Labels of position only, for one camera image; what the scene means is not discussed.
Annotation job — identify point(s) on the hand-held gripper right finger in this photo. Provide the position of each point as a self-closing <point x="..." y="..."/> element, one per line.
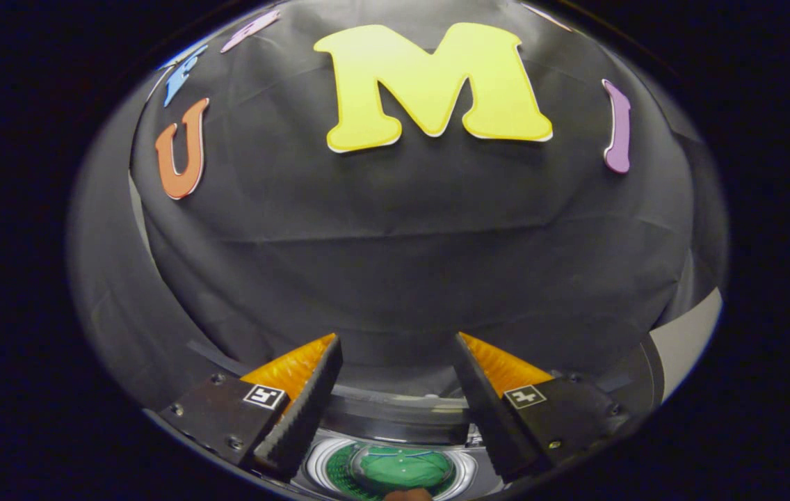
<point x="489" y="417"/>

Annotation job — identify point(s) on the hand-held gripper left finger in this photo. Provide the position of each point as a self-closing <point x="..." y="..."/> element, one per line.
<point x="301" y="417"/>

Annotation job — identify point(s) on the green polo shirt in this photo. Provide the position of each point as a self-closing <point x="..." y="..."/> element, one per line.
<point x="402" y="470"/>

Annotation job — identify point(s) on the black backdrop cloth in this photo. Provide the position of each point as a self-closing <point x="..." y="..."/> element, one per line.
<point x="381" y="209"/>

